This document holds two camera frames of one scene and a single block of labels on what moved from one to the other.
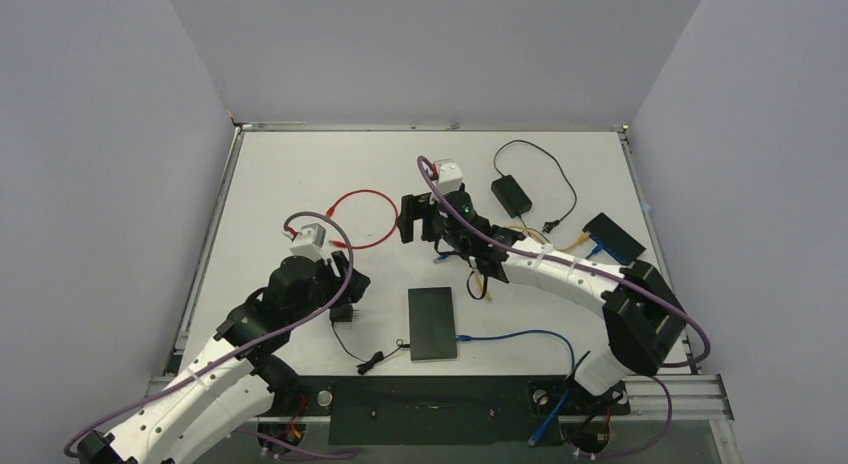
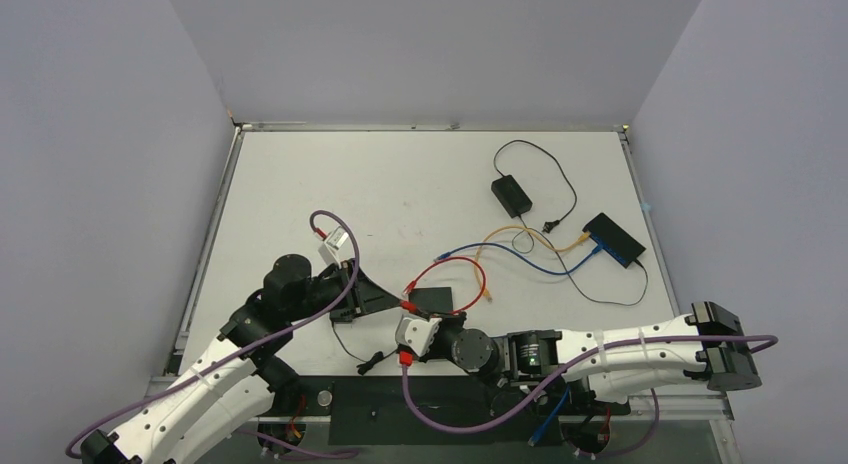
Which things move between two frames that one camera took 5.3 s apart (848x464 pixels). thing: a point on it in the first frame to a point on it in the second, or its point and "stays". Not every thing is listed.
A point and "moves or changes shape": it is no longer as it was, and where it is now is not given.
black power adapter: [343, 313] moves or changes shape
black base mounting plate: [450, 410] stays
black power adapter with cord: [515, 201] stays
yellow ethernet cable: [540, 237] stays
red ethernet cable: [344, 245] to [411, 307]
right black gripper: [420, 215] to [432, 315]
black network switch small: [614, 239] stays
